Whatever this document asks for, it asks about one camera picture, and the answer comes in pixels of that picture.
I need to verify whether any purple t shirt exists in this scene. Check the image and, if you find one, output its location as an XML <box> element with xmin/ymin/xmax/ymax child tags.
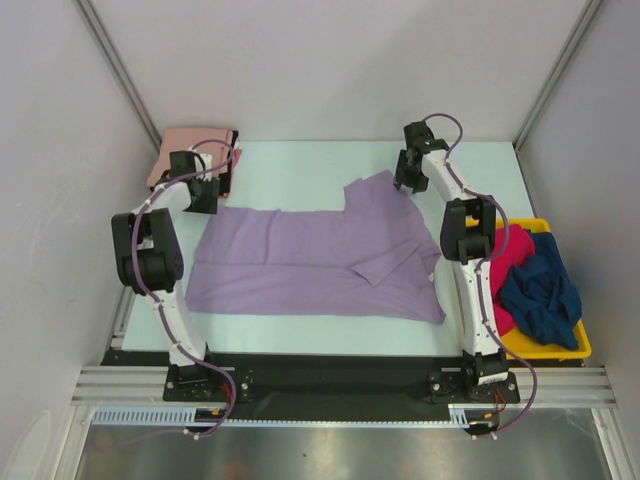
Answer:
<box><xmin>185</xmin><ymin>170</ymin><xmax>445</xmax><ymax>324</ymax></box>

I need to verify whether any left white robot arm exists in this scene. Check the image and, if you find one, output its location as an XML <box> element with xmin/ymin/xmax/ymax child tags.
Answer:
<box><xmin>111</xmin><ymin>149</ymin><xmax>221</xmax><ymax>400</ymax></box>

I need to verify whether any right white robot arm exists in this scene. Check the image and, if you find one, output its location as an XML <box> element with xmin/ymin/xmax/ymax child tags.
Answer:
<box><xmin>394</xmin><ymin>120</ymin><xmax>509</xmax><ymax>401</ymax></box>

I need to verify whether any folded black t shirt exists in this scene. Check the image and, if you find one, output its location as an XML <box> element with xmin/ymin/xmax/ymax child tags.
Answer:
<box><xmin>218</xmin><ymin>130</ymin><xmax>241</xmax><ymax>198</ymax></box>

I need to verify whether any folded pink t shirt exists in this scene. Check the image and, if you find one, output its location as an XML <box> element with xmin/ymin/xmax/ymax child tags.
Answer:
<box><xmin>147</xmin><ymin>127</ymin><xmax>232</xmax><ymax>189</ymax></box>

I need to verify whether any red t shirt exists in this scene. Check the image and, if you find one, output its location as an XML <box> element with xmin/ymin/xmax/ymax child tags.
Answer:
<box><xmin>487</xmin><ymin>223</ymin><xmax>536</xmax><ymax>337</ymax></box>

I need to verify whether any navy blue t shirt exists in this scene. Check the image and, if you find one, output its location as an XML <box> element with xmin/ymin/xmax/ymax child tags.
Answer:
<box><xmin>499</xmin><ymin>232</ymin><xmax>582</xmax><ymax>351</ymax></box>

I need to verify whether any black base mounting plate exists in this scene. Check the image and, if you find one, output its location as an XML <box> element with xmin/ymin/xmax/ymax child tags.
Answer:
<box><xmin>102</xmin><ymin>349</ymin><xmax>521</xmax><ymax>422</ymax></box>

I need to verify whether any yellow plastic bin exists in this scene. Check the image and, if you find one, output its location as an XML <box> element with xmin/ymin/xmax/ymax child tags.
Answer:
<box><xmin>490</xmin><ymin>218</ymin><xmax>592</xmax><ymax>361</ymax></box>

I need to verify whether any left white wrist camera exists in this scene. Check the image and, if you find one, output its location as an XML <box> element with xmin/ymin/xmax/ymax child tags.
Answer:
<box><xmin>195</xmin><ymin>152</ymin><xmax>213</xmax><ymax>172</ymax></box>

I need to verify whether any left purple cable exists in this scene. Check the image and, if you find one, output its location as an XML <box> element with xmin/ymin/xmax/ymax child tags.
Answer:
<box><xmin>130</xmin><ymin>139</ymin><xmax>241</xmax><ymax>441</ymax></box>

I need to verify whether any left corner aluminium post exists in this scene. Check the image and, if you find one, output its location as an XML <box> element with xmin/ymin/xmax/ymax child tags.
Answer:
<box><xmin>72</xmin><ymin>0</ymin><xmax>161</xmax><ymax>151</ymax></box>

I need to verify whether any corner aluminium post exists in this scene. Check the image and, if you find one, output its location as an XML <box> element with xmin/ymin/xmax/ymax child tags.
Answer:
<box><xmin>72</xmin><ymin>0</ymin><xmax>161</xmax><ymax>151</ymax></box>
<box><xmin>512</xmin><ymin>0</ymin><xmax>607</xmax><ymax>154</ymax></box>

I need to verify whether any right corner aluminium post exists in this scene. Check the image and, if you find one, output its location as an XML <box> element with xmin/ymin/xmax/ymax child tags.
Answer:
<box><xmin>512</xmin><ymin>0</ymin><xmax>607</xmax><ymax>154</ymax></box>

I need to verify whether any aluminium frame rail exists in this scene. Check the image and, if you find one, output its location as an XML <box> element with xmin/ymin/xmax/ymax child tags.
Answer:
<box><xmin>71</xmin><ymin>366</ymin><xmax>168</xmax><ymax>406</ymax></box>

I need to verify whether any slotted cable duct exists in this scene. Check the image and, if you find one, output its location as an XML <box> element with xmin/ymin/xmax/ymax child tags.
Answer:
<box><xmin>92</xmin><ymin>406</ymin><xmax>489</xmax><ymax>429</ymax></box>

